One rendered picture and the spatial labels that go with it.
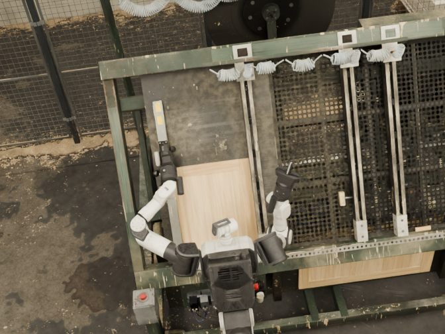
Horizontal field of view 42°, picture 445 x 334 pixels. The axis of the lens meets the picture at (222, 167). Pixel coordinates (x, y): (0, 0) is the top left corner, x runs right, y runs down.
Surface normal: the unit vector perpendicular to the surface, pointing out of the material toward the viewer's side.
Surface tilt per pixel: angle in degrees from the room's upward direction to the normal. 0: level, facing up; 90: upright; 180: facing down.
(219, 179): 57
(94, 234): 0
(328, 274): 90
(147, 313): 90
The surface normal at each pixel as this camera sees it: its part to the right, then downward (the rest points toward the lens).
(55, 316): -0.08, -0.73
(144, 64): 0.04, 0.18
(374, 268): 0.11, 0.67
